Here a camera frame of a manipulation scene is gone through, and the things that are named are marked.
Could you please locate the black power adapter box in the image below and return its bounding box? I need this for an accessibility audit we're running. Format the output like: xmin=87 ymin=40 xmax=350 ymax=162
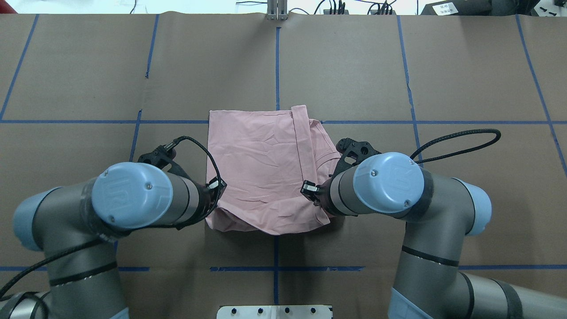
xmin=419 ymin=0 xmax=492 ymax=16

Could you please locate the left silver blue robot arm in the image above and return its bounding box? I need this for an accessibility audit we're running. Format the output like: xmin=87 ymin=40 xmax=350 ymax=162
xmin=1 ymin=162 xmax=226 ymax=319

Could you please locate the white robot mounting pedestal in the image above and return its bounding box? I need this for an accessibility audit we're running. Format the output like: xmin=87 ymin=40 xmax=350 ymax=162
xmin=216 ymin=305 xmax=334 ymax=319

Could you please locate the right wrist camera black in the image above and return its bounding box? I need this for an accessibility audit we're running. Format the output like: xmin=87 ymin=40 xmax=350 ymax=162
xmin=332 ymin=138 xmax=381 ymax=176

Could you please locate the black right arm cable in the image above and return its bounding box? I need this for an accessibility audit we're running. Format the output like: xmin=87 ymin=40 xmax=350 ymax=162
xmin=408 ymin=128 xmax=502 ymax=165

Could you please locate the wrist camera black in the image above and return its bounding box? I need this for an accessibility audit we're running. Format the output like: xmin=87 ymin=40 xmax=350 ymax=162
xmin=137 ymin=143 xmax=190 ymax=179
xmin=332 ymin=138 xmax=381 ymax=176

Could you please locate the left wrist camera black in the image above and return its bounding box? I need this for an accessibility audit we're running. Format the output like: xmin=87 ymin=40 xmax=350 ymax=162
xmin=137 ymin=143 xmax=190 ymax=179

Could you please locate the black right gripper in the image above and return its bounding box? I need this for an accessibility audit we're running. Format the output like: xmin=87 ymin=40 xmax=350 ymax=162
xmin=300 ymin=175 xmax=350 ymax=217

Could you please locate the aluminium frame post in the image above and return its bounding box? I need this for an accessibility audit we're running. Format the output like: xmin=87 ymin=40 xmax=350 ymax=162
xmin=266 ymin=0 xmax=289 ymax=21

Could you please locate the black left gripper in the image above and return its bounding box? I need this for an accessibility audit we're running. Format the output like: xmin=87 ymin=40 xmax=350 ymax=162
xmin=175 ymin=176 xmax=227 ymax=230

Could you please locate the pink printed t-shirt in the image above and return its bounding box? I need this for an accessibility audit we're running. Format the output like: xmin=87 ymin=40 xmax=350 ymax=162
xmin=205 ymin=105 xmax=340 ymax=235

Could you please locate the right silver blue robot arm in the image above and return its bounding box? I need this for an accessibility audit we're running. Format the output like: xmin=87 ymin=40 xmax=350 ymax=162
xmin=300 ymin=152 xmax=566 ymax=319

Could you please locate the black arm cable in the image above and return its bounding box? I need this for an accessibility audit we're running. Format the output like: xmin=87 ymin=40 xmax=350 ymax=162
xmin=408 ymin=128 xmax=502 ymax=165
xmin=0 ymin=136 xmax=224 ymax=302

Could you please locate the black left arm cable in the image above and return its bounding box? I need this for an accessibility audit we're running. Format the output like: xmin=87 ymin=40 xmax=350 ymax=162
xmin=0 ymin=136 xmax=224 ymax=302

